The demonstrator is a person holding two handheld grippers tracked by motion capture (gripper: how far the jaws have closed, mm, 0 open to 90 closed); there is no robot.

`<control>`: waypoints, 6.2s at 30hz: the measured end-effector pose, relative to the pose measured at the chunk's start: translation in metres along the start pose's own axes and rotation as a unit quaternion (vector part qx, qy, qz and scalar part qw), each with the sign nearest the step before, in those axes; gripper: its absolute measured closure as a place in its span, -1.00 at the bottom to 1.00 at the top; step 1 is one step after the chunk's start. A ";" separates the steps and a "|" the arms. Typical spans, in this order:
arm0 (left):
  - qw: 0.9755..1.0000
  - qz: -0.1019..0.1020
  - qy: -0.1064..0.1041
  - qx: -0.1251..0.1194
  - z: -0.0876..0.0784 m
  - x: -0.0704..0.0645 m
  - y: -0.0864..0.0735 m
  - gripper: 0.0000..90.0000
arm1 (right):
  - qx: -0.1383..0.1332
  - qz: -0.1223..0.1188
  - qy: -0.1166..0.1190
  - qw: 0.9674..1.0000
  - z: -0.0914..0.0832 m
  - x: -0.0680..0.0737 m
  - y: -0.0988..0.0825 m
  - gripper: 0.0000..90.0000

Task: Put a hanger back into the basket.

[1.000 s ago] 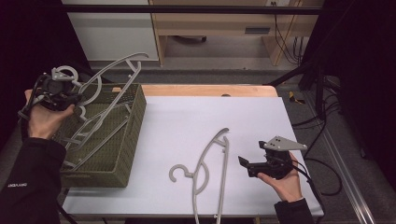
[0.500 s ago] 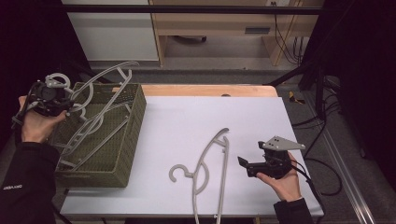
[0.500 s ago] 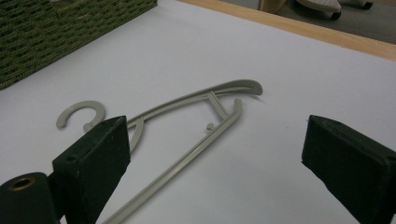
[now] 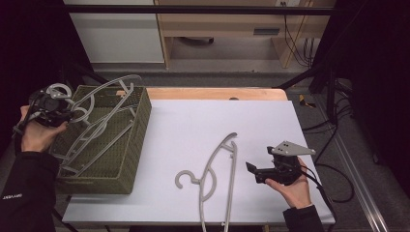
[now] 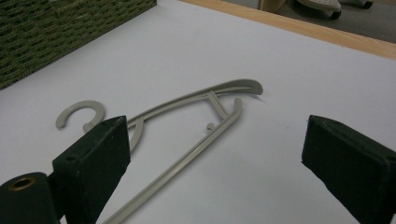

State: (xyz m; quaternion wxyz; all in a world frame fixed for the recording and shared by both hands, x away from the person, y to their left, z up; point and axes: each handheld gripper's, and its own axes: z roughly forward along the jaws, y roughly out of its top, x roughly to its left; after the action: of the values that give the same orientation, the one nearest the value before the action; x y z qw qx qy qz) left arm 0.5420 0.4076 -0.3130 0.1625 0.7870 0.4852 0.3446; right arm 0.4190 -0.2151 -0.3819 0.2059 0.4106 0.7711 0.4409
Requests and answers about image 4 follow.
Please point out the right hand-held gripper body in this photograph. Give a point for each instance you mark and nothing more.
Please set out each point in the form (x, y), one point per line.
(285, 170)

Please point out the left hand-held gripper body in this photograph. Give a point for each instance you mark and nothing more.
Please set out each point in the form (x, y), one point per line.
(48, 108)

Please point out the grey plastic clothes hanger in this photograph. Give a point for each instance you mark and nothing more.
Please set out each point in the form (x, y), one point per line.
(96, 154)
(106, 84)
(232, 180)

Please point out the green woven basket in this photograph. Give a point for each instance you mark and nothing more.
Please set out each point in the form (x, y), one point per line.
(129, 154)

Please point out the person's right hand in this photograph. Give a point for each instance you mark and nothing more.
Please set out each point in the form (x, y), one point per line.
(298, 193)

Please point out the person's left hand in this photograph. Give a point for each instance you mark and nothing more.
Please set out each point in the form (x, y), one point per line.
(37, 138)

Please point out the black curtain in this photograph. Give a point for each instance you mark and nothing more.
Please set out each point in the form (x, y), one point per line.
(29, 48)
(380, 64)

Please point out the yellow and black tool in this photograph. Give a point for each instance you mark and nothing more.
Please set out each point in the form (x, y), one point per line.
(304, 101)

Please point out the white table sheet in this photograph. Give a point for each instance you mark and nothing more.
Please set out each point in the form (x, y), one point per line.
(180, 129)

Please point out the black metal stand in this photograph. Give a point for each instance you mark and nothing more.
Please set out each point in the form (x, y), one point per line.
(330, 96)

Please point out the white cabinet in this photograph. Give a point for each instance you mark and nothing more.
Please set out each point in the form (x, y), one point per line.
(116, 38)

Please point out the light wooden desk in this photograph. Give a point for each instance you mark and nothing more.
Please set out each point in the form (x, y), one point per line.
(225, 24)

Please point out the metal floor rail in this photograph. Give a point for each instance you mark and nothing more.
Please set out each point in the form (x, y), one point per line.
(354, 174)

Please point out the black horizontal frame bar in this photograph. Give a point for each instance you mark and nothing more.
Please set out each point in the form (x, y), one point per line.
(193, 9)

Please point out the white wall socket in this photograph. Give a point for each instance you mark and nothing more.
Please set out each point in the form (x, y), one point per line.
(288, 2)

